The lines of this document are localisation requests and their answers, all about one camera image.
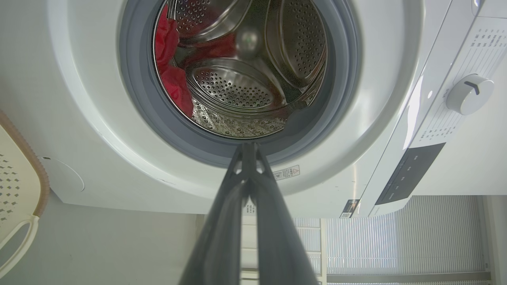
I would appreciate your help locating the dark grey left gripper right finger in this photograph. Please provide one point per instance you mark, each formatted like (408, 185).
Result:
(279, 241)

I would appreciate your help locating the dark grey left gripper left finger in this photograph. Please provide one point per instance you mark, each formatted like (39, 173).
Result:
(218, 241)

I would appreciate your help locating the red cloth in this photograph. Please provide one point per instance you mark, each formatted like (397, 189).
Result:
(172, 67)

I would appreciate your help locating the cream perforated laundry basket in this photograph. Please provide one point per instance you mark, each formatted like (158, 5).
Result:
(18, 190)

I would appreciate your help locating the white window blinds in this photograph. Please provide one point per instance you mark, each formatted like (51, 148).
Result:
(396, 241)

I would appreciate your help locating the white front-load washing machine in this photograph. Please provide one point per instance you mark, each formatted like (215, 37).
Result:
(380, 118)

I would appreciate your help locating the stainless steel perforated drum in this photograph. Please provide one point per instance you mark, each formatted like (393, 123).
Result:
(253, 71)

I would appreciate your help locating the grey rubber door gasket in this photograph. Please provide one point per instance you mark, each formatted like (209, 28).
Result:
(138, 87)

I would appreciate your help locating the white program dial knob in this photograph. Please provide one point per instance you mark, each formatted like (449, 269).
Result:
(469, 94)

